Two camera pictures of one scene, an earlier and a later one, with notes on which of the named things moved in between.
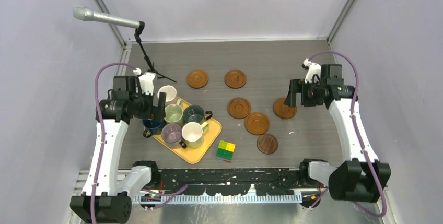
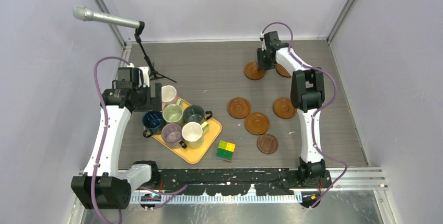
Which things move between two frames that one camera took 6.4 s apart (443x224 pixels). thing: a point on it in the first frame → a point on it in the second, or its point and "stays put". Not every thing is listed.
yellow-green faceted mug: x=193 y=133 stays put
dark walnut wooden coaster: x=267 y=143 stays put
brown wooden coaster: x=257 y=123 stays put
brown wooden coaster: x=282 y=110 stays put
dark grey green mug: x=195 y=113 stays put
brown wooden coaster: x=239 y=108 stays put
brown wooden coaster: x=235 y=79 → x=282 y=71
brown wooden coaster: x=197 y=79 → x=251 y=71
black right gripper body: x=310 y=94 → x=264 y=61
